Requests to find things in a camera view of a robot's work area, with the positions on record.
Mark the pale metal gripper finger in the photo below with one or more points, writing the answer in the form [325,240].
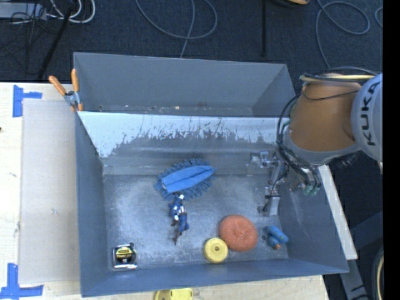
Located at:
[272,202]
[261,160]

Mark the blue toy with orange tip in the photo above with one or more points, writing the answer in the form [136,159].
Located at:
[276,234]

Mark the orange round scrub pad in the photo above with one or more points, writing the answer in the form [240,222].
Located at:
[239,232]

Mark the blue chenille duster mitt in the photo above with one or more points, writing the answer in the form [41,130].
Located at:
[187,177]

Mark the blue toy action figure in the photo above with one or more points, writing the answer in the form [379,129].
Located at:
[178,212]

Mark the grey metal bin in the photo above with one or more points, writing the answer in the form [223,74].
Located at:
[140,223]

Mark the silver and yellow tape measure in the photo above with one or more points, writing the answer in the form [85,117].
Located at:
[124,255]

